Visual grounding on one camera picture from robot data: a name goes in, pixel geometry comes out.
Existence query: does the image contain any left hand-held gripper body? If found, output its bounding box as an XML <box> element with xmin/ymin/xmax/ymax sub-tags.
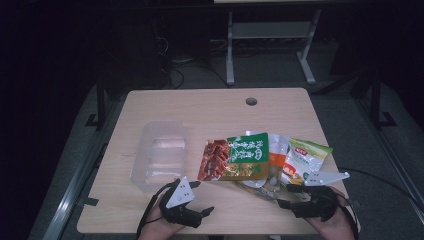
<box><xmin>159</xmin><ymin>176</ymin><xmax>205</xmax><ymax>230</ymax></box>

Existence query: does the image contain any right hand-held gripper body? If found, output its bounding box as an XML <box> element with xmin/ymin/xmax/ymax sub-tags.
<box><xmin>292</xmin><ymin>170</ymin><xmax>351</xmax><ymax>223</ymax></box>

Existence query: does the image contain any white and orange snack packet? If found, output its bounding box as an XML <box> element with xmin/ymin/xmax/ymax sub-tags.
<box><xmin>233</xmin><ymin>130</ymin><xmax>291</xmax><ymax>201</ymax></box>

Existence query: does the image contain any clear plastic container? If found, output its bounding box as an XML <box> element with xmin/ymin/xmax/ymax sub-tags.
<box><xmin>129</xmin><ymin>119</ymin><xmax>189</xmax><ymax>194</ymax></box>

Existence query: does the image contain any green and red snack packet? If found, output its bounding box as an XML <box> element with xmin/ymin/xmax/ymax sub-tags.
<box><xmin>197</xmin><ymin>132</ymin><xmax>270</xmax><ymax>182</ymax></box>

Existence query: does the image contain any person's right hand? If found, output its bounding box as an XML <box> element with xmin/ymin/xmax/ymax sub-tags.
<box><xmin>303</xmin><ymin>186</ymin><xmax>357</xmax><ymax>240</ymax></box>

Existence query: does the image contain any person's left hand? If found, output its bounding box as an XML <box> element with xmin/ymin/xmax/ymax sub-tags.
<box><xmin>137</xmin><ymin>195</ymin><xmax>186</xmax><ymax>240</ymax></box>

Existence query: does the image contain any white packet with green top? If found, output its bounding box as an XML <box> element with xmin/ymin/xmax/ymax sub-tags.
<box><xmin>281</xmin><ymin>137</ymin><xmax>334</xmax><ymax>186</ymax></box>

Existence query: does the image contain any black metal stand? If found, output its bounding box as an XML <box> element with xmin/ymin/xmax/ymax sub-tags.
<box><xmin>84</xmin><ymin>74</ymin><xmax>108</xmax><ymax>130</ymax></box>
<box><xmin>368</xmin><ymin>68</ymin><xmax>398</xmax><ymax>130</ymax></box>

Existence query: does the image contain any white metal stand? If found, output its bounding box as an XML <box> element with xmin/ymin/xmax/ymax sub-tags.
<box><xmin>225</xmin><ymin>9</ymin><xmax>322</xmax><ymax>86</ymax></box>

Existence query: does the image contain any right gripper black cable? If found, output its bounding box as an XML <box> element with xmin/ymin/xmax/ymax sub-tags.
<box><xmin>334</xmin><ymin>191</ymin><xmax>360</xmax><ymax>240</ymax></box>

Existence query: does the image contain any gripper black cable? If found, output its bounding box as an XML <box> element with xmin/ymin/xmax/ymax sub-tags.
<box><xmin>135</xmin><ymin>179</ymin><xmax>181</xmax><ymax>240</ymax></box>
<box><xmin>334</xmin><ymin>191</ymin><xmax>360</xmax><ymax>240</ymax></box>

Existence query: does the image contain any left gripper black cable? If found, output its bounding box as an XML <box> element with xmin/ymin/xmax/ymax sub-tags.
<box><xmin>135</xmin><ymin>179</ymin><xmax>181</xmax><ymax>240</ymax></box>

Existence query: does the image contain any black floor cable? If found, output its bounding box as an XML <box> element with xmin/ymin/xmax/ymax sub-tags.
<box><xmin>337</xmin><ymin>166</ymin><xmax>424</xmax><ymax>209</ymax></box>
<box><xmin>164</xmin><ymin>58</ymin><xmax>232</xmax><ymax>90</ymax></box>

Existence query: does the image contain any grey metal rail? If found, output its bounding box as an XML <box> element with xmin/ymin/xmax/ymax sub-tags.
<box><xmin>41</xmin><ymin>99</ymin><xmax>128</xmax><ymax>240</ymax></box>

